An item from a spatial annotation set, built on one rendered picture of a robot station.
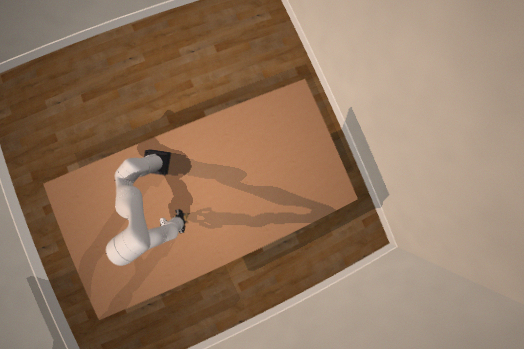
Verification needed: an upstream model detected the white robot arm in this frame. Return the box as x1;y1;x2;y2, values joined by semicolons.
106;154;184;266

